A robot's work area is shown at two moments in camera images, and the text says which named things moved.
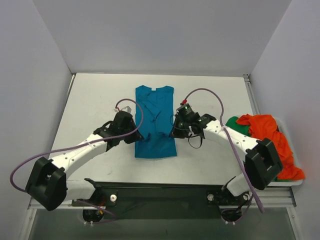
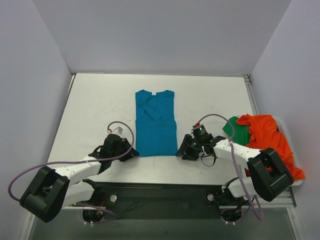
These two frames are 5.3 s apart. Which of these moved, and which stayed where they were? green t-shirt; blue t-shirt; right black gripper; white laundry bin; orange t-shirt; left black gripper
Moved: left black gripper; right black gripper
Stayed: green t-shirt; blue t-shirt; white laundry bin; orange t-shirt
